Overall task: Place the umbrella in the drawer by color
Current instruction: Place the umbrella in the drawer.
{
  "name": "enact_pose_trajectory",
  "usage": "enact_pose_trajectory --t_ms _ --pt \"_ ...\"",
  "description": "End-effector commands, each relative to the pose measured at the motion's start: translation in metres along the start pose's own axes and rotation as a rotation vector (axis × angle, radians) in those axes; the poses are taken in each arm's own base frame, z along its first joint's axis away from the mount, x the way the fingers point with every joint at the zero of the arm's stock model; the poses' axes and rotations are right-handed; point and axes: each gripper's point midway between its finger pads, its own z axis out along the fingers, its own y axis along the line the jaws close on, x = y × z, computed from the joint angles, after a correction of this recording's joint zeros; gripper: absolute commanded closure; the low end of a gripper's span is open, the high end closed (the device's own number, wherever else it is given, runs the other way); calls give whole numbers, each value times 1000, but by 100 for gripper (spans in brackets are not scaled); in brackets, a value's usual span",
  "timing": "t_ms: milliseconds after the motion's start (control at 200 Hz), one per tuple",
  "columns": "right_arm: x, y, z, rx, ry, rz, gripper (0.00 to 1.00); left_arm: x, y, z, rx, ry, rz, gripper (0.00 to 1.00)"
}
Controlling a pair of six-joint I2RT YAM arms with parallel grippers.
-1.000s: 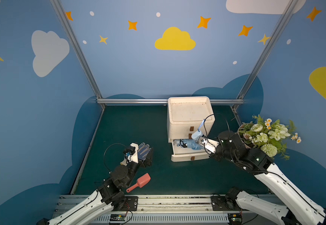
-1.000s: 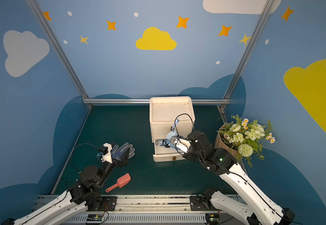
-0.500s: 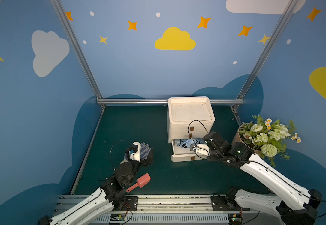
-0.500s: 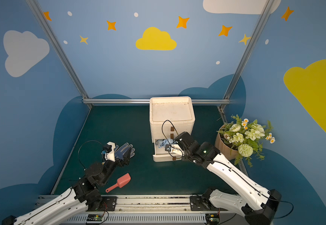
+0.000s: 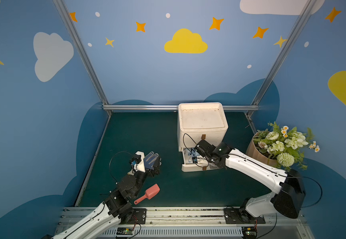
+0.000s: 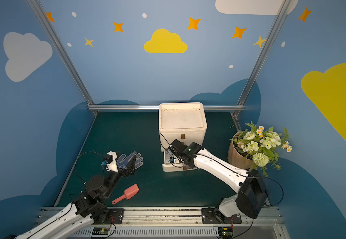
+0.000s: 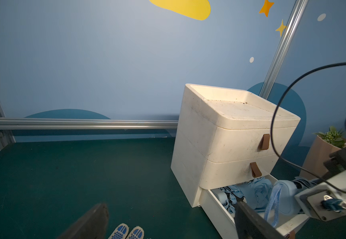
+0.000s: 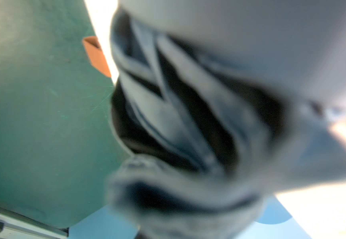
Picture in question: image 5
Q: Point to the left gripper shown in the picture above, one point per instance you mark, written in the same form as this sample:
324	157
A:
150	169

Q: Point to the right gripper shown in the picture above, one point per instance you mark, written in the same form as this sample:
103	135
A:
201	146

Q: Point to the white drawer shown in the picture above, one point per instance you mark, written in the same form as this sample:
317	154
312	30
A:
191	167

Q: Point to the light blue umbrella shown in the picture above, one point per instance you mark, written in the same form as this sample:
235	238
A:
190	154

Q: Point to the white three-drawer cabinet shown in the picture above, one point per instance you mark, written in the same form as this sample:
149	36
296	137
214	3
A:
196	120

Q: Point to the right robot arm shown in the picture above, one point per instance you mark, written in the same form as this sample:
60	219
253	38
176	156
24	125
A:
287	188

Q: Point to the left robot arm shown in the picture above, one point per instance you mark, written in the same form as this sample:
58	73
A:
116	208

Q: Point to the blue dotted work glove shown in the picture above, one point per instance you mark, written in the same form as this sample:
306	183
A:
152	161

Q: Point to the pink plastic scoop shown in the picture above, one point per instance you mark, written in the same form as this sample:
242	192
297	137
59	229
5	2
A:
149	194

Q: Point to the beige ribbed flower pot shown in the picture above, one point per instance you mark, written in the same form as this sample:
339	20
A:
253	152

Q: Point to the white green artificial flowers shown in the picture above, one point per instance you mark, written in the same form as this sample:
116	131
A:
285	145

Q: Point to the left controller board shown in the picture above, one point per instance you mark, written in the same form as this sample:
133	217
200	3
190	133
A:
124	232

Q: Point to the controller board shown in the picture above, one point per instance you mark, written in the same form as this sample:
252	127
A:
124	232
249	233

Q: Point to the right controller board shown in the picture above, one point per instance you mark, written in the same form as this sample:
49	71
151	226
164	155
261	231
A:
249	233

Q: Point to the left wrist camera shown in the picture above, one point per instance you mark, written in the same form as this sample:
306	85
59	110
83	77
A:
137	163

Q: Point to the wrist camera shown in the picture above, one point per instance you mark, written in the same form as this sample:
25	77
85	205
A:
137	163
200	161

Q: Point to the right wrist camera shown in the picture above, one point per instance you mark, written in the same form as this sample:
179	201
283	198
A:
200	161

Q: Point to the horizontal aluminium frame bar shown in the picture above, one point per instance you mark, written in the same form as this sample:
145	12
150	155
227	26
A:
172	107

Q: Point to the left aluminium frame post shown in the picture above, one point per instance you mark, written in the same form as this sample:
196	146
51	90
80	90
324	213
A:
68	22

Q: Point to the aluminium frame post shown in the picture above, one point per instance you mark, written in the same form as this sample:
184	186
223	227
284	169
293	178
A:
68	22
297	28

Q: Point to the right aluminium frame post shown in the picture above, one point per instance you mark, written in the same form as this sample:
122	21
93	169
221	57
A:
297	28

